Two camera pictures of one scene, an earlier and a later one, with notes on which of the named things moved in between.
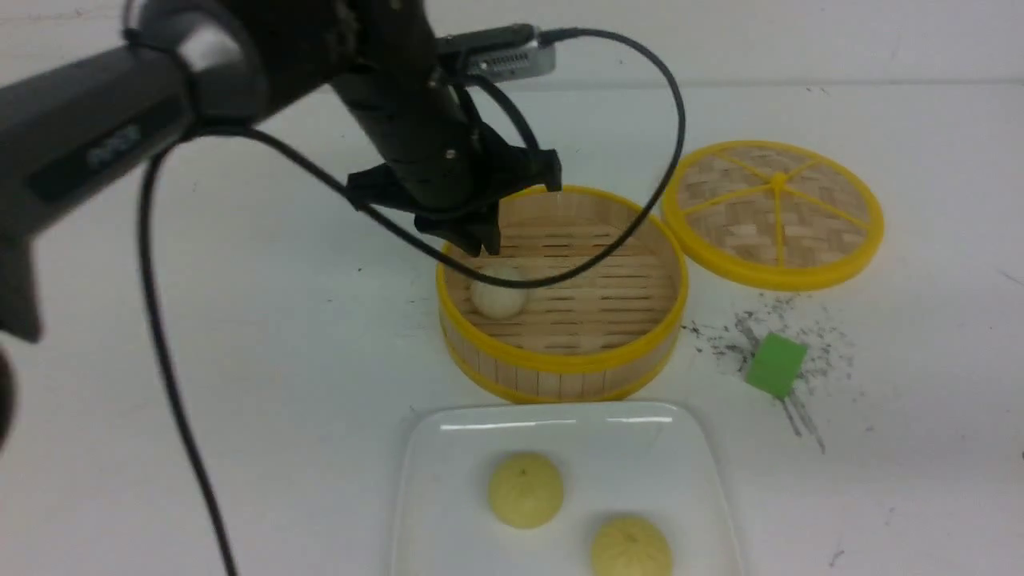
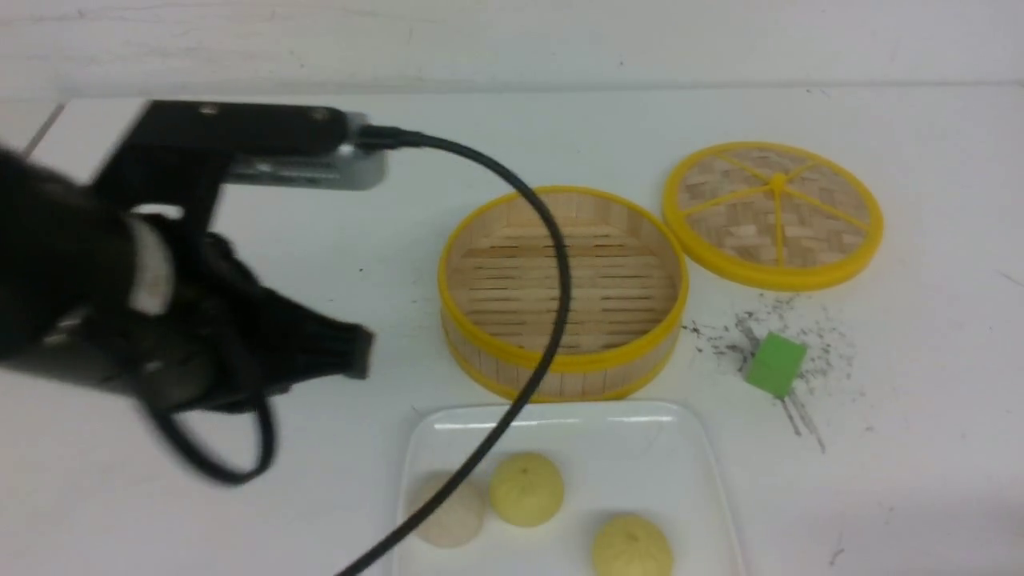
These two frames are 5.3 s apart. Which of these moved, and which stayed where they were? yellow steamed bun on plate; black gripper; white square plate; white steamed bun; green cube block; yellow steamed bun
Moved: white steamed bun; black gripper
Stayed: yellow steamed bun on plate; white square plate; green cube block; yellow steamed bun
